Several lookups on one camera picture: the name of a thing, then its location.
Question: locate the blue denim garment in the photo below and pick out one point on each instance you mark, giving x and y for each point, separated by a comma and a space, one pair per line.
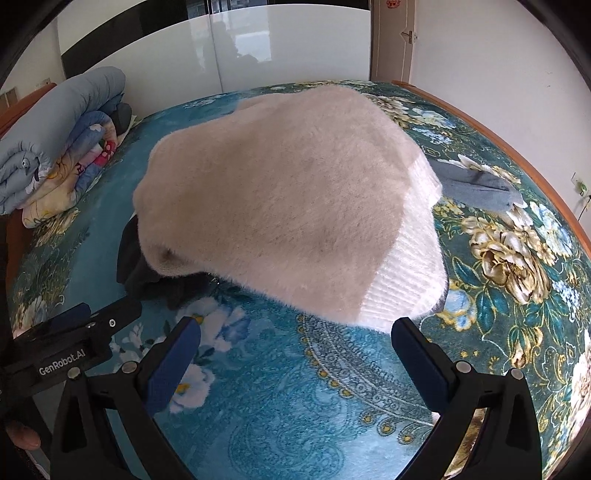
475, 187

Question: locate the white wardrobe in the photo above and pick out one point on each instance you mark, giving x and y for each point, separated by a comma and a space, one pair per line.
184, 50

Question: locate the wooden bed rail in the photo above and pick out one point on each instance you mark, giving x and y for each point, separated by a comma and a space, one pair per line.
508, 137

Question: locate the person's left hand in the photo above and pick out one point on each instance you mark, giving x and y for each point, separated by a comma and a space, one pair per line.
21, 436

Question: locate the beige fuzzy sweater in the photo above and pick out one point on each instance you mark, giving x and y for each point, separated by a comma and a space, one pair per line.
286, 194

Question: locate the floral folded quilt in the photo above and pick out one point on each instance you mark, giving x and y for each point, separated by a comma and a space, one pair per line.
78, 170

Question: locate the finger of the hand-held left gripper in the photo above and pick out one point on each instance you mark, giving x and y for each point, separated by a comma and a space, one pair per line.
120, 316

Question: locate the red door sticker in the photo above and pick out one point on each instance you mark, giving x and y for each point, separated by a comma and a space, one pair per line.
393, 3

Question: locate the cream door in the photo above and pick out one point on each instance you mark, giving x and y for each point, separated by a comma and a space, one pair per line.
392, 46

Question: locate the wall switch panel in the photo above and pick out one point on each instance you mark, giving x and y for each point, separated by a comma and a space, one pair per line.
7, 98

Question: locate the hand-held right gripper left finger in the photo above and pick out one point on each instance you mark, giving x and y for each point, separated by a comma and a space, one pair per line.
173, 364

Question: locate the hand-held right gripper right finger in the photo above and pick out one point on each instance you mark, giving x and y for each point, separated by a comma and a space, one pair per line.
425, 369

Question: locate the teal floral blanket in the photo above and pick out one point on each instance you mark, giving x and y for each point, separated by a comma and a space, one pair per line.
286, 392

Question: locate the dark grey garment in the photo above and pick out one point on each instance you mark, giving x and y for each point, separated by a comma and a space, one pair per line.
184, 288

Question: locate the wooden headboard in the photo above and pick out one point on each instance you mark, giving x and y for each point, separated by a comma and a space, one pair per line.
14, 110

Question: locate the grey-blue folded quilt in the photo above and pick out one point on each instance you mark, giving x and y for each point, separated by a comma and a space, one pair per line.
55, 120

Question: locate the black garment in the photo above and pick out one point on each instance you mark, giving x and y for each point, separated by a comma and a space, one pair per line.
127, 258

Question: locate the black cushion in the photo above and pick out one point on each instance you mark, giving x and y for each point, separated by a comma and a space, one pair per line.
122, 117

